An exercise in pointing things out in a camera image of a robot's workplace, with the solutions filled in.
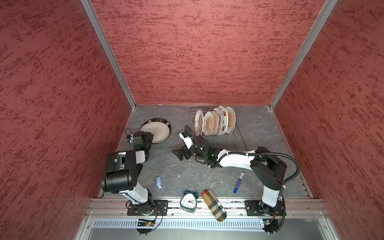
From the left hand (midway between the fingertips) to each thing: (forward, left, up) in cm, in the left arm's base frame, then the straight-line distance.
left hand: (151, 136), depth 97 cm
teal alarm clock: (-38, -26, 0) cm, 46 cm away
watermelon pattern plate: (+6, -48, +11) cm, 49 cm away
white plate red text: (+10, -32, +3) cm, 33 cm away
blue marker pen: (-27, -54, -3) cm, 61 cm away
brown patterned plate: (+5, -51, +13) cm, 53 cm away
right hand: (-13, -19, +7) cm, 24 cm away
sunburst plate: (+3, -42, +11) cm, 44 cm away
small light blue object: (-29, -10, -1) cm, 31 cm away
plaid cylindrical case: (-42, -41, -1) cm, 59 cm away
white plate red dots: (+3, -44, +13) cm, 46 cm away
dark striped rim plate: (+16, -2, -3) cm, 17 cm away
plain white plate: (+8, -3, -5) cm, 10 cm away
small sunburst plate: (+9, -38, +3) cm, 39 cm away
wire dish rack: (0, -56, -5) cm, 56 cm away
